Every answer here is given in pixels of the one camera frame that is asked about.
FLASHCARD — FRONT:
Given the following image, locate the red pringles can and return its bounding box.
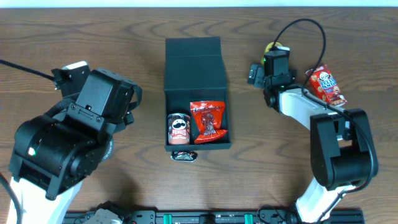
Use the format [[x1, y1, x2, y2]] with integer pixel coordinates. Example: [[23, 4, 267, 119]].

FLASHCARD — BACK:
[[167, 113, 190, 145]]

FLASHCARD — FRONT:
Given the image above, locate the small black candy wrapper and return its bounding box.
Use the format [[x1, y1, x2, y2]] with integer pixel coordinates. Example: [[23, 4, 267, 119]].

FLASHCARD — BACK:
[[170, 151, 198, 162]]

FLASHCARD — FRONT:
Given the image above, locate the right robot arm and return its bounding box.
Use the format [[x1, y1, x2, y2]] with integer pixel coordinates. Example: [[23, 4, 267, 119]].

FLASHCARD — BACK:
[[248, 47, 378, 223]]

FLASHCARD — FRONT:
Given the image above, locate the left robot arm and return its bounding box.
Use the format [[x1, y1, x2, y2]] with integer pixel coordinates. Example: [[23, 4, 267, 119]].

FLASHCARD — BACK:
[[8, 65, 142, 223]]

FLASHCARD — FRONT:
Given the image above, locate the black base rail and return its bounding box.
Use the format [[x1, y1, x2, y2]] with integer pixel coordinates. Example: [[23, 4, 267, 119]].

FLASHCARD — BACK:
[[62, 200, 365, 224]]

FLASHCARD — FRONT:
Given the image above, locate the red hacks candy bag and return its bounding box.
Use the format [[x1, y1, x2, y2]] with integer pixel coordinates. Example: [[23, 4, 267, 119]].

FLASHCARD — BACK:
[[190, 101, 228, 144]]

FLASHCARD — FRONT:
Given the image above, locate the red panda biscuit box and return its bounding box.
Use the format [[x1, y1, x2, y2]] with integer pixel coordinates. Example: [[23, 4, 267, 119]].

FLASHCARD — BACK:
[[305, 65, 347, 106]]

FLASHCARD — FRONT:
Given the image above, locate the dark green box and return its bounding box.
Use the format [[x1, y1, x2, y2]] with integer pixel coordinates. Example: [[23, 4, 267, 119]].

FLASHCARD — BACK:
[[164, 37, 232, 152]]

